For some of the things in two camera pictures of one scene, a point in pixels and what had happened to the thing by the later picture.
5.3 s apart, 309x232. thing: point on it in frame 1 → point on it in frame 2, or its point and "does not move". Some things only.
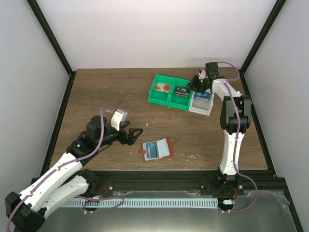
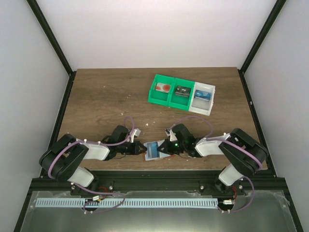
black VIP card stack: x=182 y=91 does not move
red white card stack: x=163 y=87 does not move
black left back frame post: x=55 y=43 does not move
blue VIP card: x=151 y=150 does not move
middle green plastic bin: x=178 y=101 does not move
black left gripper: x=124 y=136 → x=134 y=148
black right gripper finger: x=192 y=83 → x=165 y=143
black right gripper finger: x=194 y=88 → x=164 y=149
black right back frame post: x=263 y=34 does not move
